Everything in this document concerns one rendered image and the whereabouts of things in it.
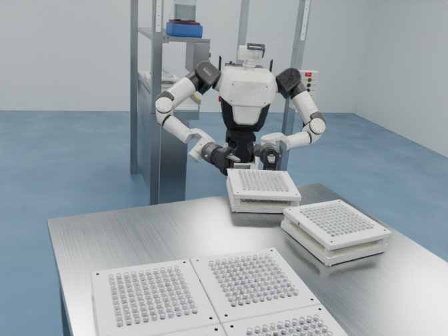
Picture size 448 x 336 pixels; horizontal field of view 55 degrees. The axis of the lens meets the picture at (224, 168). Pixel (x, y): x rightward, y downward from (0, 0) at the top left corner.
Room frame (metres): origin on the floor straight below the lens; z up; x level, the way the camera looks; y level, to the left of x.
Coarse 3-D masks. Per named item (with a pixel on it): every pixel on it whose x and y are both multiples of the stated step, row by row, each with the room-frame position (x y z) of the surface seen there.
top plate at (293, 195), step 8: (232, 176) 1.54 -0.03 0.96; (288, 176) 1.59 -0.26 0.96; (232, 184) 1.46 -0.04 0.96; (240, 184) 1.47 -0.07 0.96; (288, 184) 1.51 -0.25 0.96; (232, 192) 1.42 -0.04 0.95; (240, 192) 1.40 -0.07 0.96; (248, 192) 1.40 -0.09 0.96; (256, 192) 1.41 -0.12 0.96; (264, 192) 1.42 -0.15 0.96; (272, 192) 1.42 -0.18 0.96; (280, 192) 1.43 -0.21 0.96; (288, 192) 1.43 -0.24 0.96; (296, 192) 1.44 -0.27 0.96; (280, 200) 1.40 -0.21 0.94; (288, 200) 1.40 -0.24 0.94; (296, 200) 1.40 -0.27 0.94
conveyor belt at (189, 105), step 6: (144, 72) 4.00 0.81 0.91; (150, 72) 4.03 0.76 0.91; (162, 72) 4.08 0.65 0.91; (144, 78) 3.70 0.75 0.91; (162, 90) 3.27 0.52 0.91; (186, 102) 2.94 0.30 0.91; (192, 102) 2.95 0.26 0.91; (180, 108) 2.83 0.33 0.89; (186, 108) 2.85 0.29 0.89; (192, 108) 2.86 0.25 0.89
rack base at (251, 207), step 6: (228, 186) 1.55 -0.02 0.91; (228, 192) 1.53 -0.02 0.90; (240, 204) 1.40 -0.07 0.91; (246, 204) 1.40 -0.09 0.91; (252, 204) 1.40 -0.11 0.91; (258, 204) 1.41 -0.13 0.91; (264, 204) 1.41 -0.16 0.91; (270, 204) 1.42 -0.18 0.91; (276, 204) 1.42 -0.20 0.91; (282, 204) 1.43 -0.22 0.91; (288, 204) 1.43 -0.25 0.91; (234, 210) 1.38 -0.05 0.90; (240, 210) 1.38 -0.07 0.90; (246, 210) 1.38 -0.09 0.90; (252, 210) 1.39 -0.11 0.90; (258, 210) 1.39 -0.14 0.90; (264, 210) 1.39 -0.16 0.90; (270, 210) 1.39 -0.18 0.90; (276, 210) 1.40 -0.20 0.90; (282, 210) 1.40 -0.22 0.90
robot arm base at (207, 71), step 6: (198, 66) 2.08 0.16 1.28; (204, 66) 2.09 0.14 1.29; (210, 66) 2.10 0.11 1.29; (198, 72) 2.07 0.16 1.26; (204, 72) 2.08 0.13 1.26; (210, 72) 2.09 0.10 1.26; (216, 72) 2.10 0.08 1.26; (204, 78) 2.06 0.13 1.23; (210, 78) 2.07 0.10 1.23; (216, 78) 2.09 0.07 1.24; (210, 84) 2.06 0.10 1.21; (198, 90) 2.16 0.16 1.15; (204, 90) 2.12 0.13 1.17
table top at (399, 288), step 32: (320, 192) 1.63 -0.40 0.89; (64, 224) 1.20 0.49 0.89; (96, 224) 1.21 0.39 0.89; (128, 224) 1.23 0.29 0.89; (160, 224) 1.25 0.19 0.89; (192, 224) 1.27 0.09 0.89; (224, 224) 1.29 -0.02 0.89; (256, 224) 1.30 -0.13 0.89; (384, 224) 1.39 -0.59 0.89; (64, 256) 1.02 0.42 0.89; (96, 256) 1.03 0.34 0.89; (128, 256) 1.05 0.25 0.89; (160, 256) 1.06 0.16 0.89; (192, 256) 1.08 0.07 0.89; (288, 256) 1.12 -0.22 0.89; (384, 256) 1.17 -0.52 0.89; (416, 256) 1.19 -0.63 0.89; (64, 288) 0.88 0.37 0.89; (320, 288) 0.98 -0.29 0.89; (352, 288) 0.99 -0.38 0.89; (384, 288) 1.00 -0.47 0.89; (416, 288) 1.01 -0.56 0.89; (352, 320) 0.86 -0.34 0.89; (384, 320) 0.87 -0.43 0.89; (416, 320) 0.88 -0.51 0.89
